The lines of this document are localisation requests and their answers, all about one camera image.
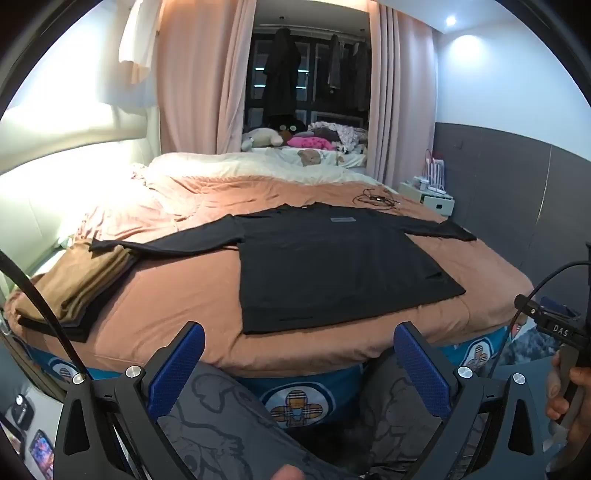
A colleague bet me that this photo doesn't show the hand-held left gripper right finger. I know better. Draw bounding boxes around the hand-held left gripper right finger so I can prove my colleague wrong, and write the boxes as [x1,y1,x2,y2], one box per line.
[394,322,548,480]

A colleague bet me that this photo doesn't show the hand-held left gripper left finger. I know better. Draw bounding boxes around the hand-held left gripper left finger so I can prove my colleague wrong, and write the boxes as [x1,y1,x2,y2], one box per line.
[54,322,206,480]

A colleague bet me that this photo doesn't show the black t-shirt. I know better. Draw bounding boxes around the black t-shirt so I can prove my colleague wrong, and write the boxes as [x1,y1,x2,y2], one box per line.
[89,203,478,335]

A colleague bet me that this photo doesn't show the person's right hand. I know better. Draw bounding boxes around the person's right hand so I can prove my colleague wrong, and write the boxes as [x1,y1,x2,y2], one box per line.
[546,355,591,444]

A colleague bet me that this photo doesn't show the orange duvet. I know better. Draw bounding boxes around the orange duvet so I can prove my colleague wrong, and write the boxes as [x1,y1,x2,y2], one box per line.
[14,173,534,377]

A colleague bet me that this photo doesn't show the grey printed pants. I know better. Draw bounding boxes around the grey printed pants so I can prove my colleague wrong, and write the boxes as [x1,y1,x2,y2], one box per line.
[154,351,485,480]

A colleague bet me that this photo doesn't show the teal printed bed sheet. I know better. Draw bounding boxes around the teal printed bed sheet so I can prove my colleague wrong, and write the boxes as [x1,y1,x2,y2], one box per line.
[4,318,527,430]

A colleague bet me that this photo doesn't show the folded black garment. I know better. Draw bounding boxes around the folded black garment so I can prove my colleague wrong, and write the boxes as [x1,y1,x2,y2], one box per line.
[9,295,98,343]

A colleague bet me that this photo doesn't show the folded brown garment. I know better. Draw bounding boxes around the folded brown garment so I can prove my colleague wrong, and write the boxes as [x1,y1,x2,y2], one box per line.
[30,240,139,324]

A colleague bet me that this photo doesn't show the smartphone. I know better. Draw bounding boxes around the smartphone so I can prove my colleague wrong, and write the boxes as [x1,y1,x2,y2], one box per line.
[28,429,56,472]

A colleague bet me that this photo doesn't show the white nightstand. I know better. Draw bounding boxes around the white nightstand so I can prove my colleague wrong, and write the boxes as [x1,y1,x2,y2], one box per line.
[399,180,455,217]

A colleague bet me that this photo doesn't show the striped gift bag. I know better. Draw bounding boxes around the striped gift bag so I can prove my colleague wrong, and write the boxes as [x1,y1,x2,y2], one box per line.
[422,148,448,192]

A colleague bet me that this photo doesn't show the cream quilt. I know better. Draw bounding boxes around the cream quilt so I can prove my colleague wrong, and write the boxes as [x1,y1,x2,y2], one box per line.
[150,150,393,185]

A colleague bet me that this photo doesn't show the white bear print bedding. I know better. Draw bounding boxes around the white bear print bedding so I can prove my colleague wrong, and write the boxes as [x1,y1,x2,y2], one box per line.
[249,147,368,169]

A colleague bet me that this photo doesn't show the white padded headboard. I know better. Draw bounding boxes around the white padded headboard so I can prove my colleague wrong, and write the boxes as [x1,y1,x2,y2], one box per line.
[0,102,160,278]

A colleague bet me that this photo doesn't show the beige plush toy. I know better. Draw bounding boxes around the beige plush toy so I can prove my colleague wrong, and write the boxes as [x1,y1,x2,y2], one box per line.
[241,127,283,151]

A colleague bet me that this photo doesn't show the floral cloth pile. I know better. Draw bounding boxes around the floral cloth pile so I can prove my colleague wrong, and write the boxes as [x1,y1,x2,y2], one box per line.
[309,121,369,151]

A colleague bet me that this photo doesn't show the pink cloth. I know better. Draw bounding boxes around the pink cloth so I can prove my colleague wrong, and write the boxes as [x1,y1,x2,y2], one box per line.
[286,135,333,149]

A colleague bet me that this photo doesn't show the black plush toy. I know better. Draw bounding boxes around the black plush toy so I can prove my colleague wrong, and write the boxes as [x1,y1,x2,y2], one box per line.
[272,117,308,139]

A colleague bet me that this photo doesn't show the pink curtain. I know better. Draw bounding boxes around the pink curtain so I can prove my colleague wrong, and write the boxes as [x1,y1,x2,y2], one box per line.
[154,0,257,155]
[367,4,437,185]

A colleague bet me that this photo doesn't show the dark hanging jacket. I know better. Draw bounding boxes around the dark hanging jacket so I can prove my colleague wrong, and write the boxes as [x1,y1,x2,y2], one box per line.
[348,41,372,112]

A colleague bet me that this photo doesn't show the black hanging coat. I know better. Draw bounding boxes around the black hanging coat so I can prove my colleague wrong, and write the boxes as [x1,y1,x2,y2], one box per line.
[263,28,303,118]

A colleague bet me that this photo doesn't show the grey hanging garment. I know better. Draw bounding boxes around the grey hanging garment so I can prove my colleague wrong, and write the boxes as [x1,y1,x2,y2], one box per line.
[328,34,345,93]

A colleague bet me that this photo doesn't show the white hanging garment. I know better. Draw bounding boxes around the white hanging garment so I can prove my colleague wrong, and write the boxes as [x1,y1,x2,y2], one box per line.
[117,0,162,84]

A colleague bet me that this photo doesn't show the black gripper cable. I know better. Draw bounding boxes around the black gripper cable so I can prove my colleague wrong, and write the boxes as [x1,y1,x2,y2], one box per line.
[0,249,88,384]
[487,261,591,374]

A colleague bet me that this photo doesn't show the tangled black cable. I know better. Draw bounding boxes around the tangled black cable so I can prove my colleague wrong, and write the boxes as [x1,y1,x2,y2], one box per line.
[353,187,400,208]

